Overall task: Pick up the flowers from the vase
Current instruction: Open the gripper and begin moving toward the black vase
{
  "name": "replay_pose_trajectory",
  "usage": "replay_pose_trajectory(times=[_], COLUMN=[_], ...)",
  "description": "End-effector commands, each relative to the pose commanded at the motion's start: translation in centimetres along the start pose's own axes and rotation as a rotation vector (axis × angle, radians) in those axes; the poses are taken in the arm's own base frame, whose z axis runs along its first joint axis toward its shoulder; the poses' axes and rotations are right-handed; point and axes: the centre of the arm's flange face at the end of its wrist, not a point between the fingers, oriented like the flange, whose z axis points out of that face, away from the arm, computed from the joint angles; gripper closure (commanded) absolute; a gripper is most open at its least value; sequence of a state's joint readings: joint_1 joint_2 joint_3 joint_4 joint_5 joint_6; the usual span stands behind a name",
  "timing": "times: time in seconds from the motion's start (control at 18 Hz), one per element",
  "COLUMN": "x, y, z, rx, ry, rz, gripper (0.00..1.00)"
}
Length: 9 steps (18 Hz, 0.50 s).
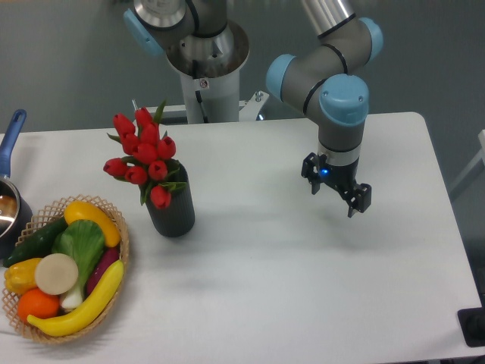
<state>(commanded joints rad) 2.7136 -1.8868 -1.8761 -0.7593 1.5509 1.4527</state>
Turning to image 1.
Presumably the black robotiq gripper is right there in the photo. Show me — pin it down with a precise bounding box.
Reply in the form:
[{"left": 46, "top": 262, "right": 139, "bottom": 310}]
[{"left": 301, "top": 152, "right": 372, "bottom": 218}]

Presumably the red tulip bouquet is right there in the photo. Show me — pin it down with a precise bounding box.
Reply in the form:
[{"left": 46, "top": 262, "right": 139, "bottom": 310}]
[{"left": 103, "top": 102, "right": 188, "bottom": 209}]

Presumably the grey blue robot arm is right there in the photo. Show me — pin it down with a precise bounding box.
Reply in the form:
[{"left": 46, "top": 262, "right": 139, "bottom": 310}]
[{"left": 124, "top": 1, "right": 383, "bottom": 213}]

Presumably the dark grey ribbed vase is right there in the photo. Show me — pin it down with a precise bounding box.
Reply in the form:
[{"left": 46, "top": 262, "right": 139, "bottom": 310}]
[{"left": 145, "top": 161, "right": 195, "bottom": 237}]

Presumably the black device at edge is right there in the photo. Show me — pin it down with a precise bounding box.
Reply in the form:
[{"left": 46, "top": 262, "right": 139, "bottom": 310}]
[{"left": 457, "top": 307, "right": 484, "bottom": 347}]

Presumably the purple eggplant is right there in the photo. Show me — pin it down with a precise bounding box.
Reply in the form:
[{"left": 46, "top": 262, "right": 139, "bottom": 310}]
[{"left": 85, "top": 248, "right": 119, "bottom": 296}]

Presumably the yellow banana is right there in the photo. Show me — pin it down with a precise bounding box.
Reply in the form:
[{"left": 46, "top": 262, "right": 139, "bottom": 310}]
[{"left": 27, "top": 260, "right": 124, "bottom": 337}]

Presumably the green bok choy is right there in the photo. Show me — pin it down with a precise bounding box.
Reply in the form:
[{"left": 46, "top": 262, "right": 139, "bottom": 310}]
[{"left": 52, "top": 220, "right": 105, "bottom": 312}]

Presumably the yellow squash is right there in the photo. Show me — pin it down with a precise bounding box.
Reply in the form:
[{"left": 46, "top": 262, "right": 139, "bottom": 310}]
[{"left": 64, "top": 200, "right": 120, "bottom": 248}]

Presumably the woven wicker basket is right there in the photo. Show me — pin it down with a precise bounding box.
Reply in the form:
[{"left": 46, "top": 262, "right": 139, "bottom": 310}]
[{"left": 2, "top": 195, "right": 130, "bottom": 344}]

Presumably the beige round disc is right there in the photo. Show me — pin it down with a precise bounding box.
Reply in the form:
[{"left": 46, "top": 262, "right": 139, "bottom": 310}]
[{"left": 34, "top": 253, "right": 79, "bottom": 295}]

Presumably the green cucumber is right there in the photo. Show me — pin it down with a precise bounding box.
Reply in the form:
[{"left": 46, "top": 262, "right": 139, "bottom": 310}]
[{"left": 3, "top": 218, "right": 67, "bottom": 268}]

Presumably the orange fruit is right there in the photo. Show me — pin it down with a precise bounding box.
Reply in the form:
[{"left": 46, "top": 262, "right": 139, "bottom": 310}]
[{"left": 17, "top": 288, "right": 60, "bottom": 324}]

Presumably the yellow bell pepper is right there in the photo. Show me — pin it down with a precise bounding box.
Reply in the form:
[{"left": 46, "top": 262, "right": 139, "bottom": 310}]
[{"left": 4, "top": 258, "right": 42, "bottom": 295}]

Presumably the white frame at right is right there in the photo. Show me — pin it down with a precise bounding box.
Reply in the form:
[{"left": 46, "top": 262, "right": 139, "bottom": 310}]
[{"left": 449, "top": 130, "right": 484, "bottom": 201}]

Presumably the blue handled saucepan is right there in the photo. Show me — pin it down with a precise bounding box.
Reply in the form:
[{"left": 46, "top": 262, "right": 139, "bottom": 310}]
[{"left": 1, "top": 109, "right": 33, "bottom": 259}]

